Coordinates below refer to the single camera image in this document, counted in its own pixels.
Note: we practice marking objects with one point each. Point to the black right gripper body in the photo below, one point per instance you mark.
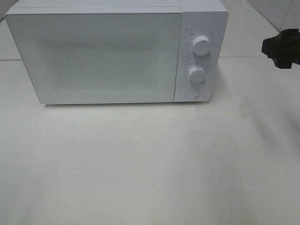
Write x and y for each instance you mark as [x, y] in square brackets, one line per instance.
[283, 49]

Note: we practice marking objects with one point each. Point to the white round knob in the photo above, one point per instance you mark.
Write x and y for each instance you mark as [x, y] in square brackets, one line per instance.
[196, 74]
[201, 45]

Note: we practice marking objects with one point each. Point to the white round door button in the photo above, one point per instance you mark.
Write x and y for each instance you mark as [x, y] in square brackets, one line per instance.
[192, 93]

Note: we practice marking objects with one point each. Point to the white microwave door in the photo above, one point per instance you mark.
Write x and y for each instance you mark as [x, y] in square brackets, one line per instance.
[99, 58]

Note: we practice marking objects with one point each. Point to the white microwave oven body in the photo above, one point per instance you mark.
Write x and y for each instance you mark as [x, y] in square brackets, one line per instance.
[198, 17]

